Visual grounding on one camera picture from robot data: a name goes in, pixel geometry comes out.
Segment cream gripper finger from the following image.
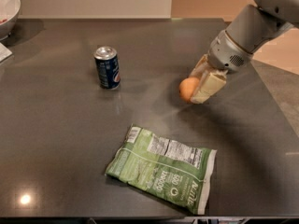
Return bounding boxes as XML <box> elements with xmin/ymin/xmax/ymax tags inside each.
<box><xmin>190</xmin><ymin>70</ymin><xmax>227</xmax><ymax>104</ymax></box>
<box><xmin>189</xmin><ymin>54</ymin><xmax>207</xmax><ymax>78</ymax></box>

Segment orange fruit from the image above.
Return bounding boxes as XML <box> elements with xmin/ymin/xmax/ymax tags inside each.
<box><xmin>178</xmin><ymin>77</ymin><xmax>199</xmax><ymax>103</ymax></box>

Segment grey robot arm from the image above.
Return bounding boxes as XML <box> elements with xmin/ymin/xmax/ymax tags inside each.
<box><xmin>187</xmin><ymin>0</ymin><xmax>299</xmax><ymax>104</ymax></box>

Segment green jalapeno chip bag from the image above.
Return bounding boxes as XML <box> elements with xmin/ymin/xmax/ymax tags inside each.
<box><xmin>106</xmin><ymin>125</ymin><xmax>217</xmax><ymax>215</ymax></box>

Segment blue Pepsi soda can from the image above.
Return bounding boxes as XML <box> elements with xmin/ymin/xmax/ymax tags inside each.
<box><xmin>94</xmin><ymin>46</ymin><xmax>121</xmax><ymax>90</ymax></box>

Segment white paper sheet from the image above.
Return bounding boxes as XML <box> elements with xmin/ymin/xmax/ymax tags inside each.
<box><xmin>0</xmin><ymin>43</ymin><xmax>12</xmax><ymax>63</ymax></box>

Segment white bowl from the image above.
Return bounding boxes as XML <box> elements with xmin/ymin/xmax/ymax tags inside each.
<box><xmin>0</xmin><ymin>0</ymin><xmax>21</xmax><ymax>40</ymax></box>

